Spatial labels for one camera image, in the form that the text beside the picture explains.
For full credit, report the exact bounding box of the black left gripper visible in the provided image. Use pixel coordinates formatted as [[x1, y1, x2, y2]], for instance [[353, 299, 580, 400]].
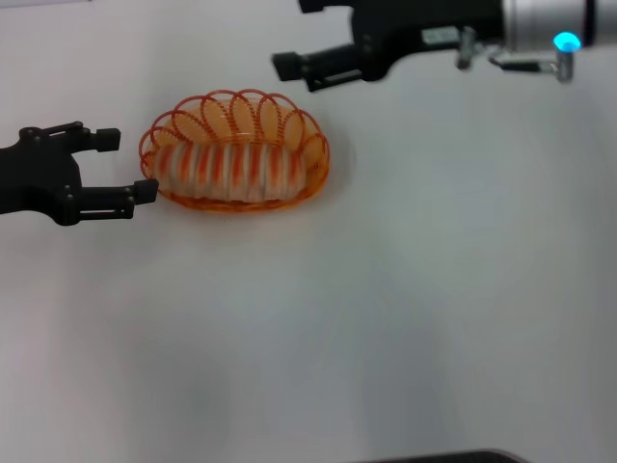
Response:
[[0, 121, 161, 228]]

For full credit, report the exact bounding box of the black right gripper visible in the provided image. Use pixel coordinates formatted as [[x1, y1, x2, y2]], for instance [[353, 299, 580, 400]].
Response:
[[271, 0, 508, 94]]

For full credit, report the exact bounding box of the orange striped bread loaf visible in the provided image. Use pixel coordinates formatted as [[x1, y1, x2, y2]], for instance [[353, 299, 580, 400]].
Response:
[[154, 139, 308, 204]]

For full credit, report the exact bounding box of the orange wire basket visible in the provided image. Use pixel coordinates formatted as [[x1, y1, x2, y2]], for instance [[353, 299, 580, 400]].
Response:
[[139, 88, 332, 214]]

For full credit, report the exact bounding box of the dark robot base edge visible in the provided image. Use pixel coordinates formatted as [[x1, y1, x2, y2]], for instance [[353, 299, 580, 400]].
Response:
[[359, 449, 524, 463]]

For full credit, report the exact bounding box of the grey gripper cable with connector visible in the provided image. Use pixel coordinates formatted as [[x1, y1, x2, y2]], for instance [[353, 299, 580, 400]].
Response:
[[454, 26, 577, 85]]

